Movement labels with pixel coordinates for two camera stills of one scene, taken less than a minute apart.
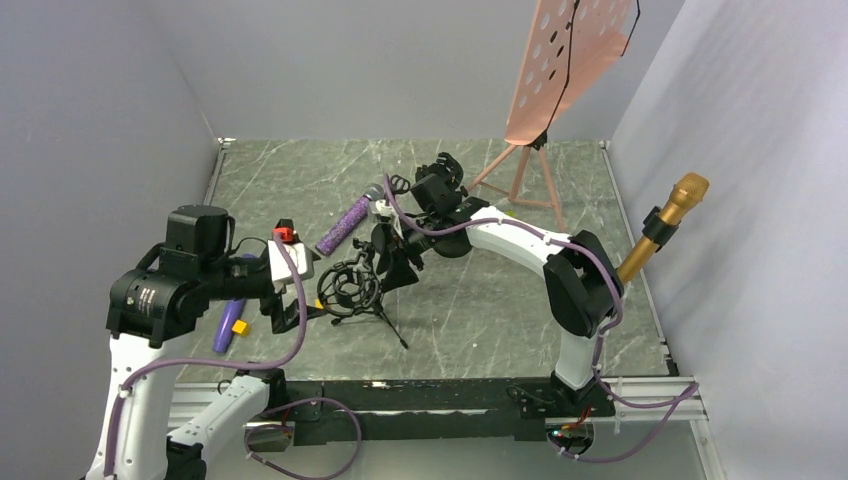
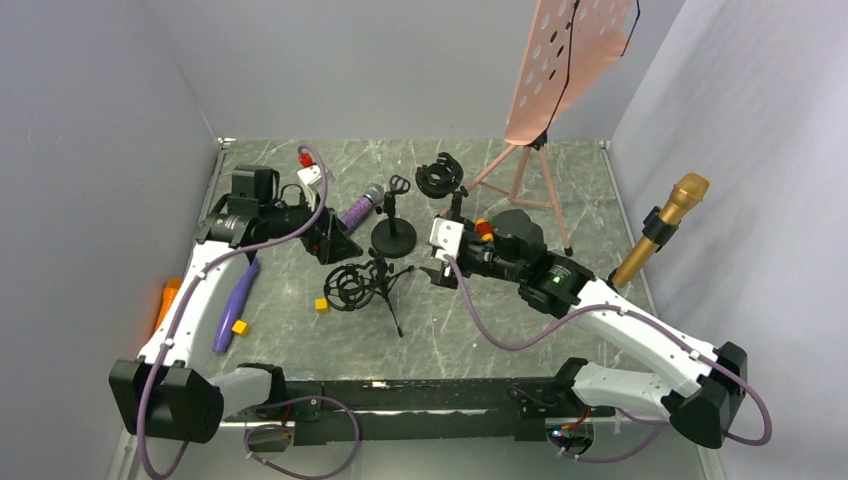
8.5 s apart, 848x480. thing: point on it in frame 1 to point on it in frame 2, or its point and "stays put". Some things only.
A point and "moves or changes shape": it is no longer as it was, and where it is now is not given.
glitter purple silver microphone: (349, 220) stays put
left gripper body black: (273, 304) to (316, 241)
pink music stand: (569, 41) stays put
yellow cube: (240, 327) stays put
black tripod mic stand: (349, 288) moves or changes shape
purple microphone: (229, 316) stays put
